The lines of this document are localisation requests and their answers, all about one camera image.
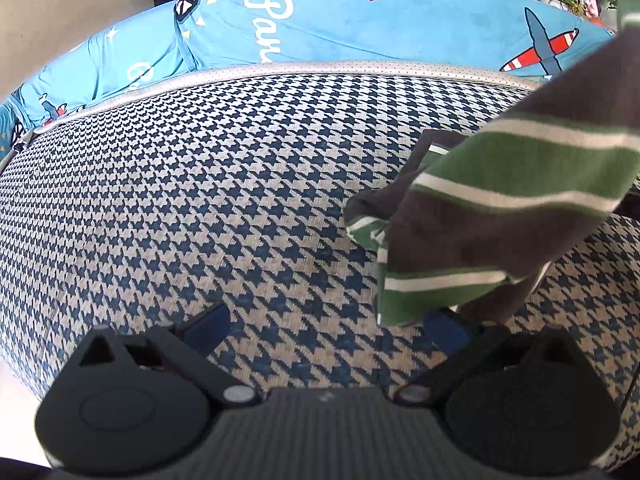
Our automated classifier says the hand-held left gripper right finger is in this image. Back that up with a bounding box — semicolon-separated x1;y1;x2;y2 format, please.
395;309;582;409

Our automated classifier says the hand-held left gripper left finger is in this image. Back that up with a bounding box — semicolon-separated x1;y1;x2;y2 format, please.
77;303;261;409

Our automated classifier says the green brown striped shirt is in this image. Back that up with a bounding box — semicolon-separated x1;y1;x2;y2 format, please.
344;0;640;328

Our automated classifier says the houndstooth sofa seat mat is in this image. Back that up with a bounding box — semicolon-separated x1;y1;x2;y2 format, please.
0;60;640;471

